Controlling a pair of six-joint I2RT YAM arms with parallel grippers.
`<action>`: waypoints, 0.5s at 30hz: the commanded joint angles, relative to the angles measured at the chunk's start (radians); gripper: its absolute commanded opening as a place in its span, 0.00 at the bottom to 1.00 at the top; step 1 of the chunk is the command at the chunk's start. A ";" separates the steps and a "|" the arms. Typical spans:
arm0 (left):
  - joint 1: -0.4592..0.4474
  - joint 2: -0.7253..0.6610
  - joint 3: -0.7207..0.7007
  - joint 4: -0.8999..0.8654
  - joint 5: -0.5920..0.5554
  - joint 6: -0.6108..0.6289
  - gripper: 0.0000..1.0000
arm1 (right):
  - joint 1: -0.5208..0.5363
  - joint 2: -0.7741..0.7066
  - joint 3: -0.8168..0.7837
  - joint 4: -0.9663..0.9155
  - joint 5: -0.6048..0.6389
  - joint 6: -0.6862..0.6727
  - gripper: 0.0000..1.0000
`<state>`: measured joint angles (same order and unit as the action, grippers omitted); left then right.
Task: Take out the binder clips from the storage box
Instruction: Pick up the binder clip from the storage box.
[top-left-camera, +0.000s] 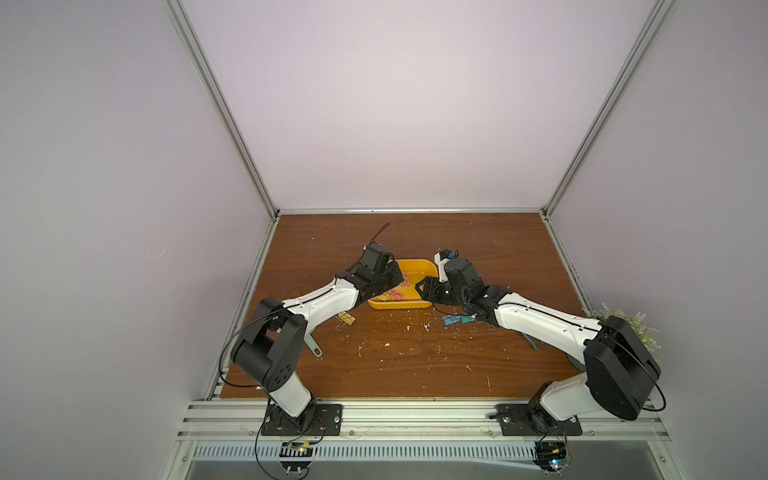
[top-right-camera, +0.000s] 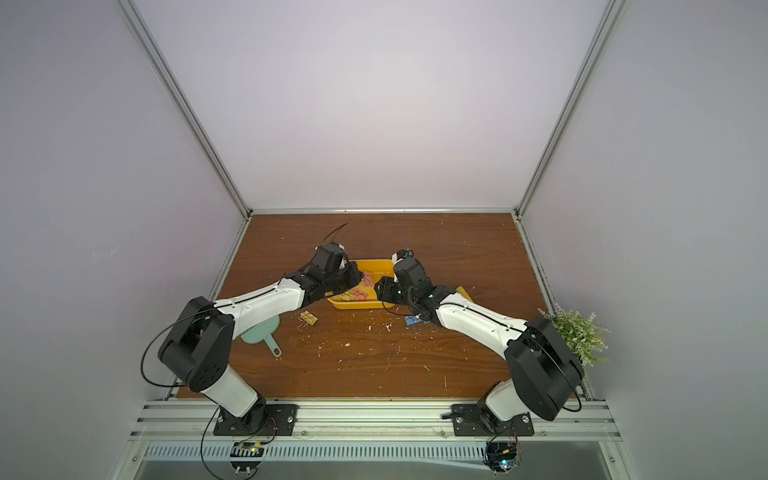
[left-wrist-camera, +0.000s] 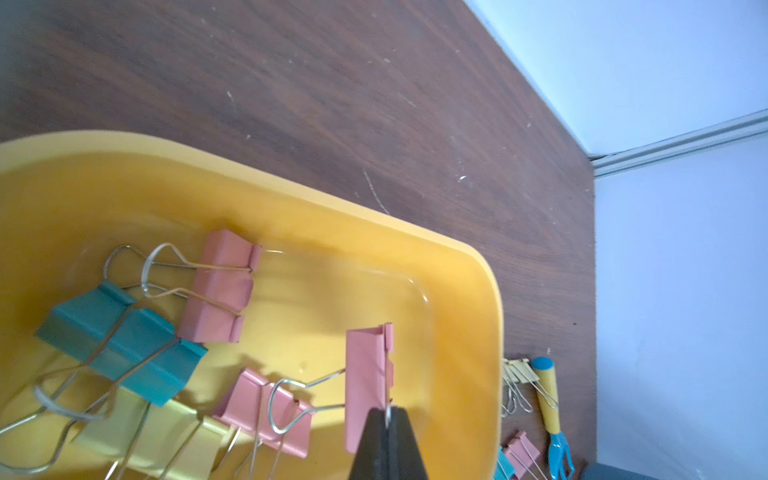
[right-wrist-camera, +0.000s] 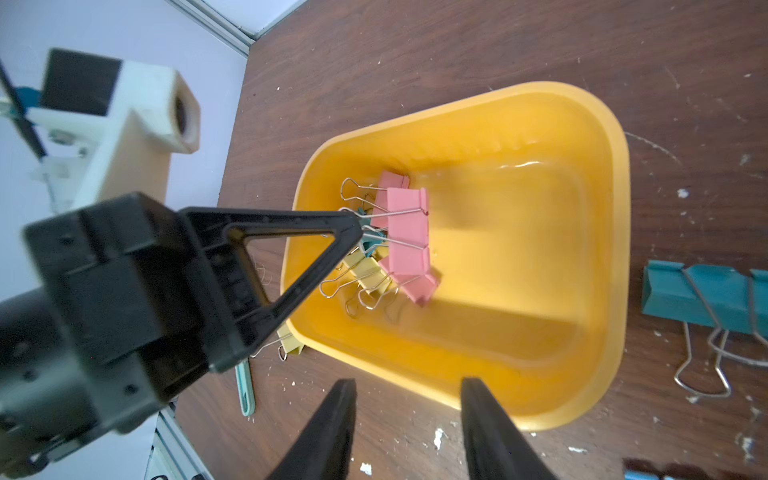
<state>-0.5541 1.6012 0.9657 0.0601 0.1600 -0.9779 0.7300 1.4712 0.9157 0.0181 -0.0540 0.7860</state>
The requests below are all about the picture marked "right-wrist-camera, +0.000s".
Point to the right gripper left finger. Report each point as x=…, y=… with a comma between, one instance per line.
x=323, y=448

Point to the yellow plastic storage box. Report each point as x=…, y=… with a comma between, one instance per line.
x=529, y=208

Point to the pink binder clip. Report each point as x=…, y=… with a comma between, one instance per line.
x=373, y=200
x=405, y=220
x=417, y=288

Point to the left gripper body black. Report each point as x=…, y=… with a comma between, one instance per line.
x=137, y=303

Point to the yellow binder clip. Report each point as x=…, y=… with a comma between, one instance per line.
x=360, y=280
x=285, y=342

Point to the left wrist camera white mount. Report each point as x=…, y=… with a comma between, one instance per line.
x=124, y=118

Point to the yellow binder clip bottom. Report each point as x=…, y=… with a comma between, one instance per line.
x=360, y=280

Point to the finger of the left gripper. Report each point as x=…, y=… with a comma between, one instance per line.
x=294, y=258

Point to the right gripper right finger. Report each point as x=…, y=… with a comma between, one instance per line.
x=494, y=447

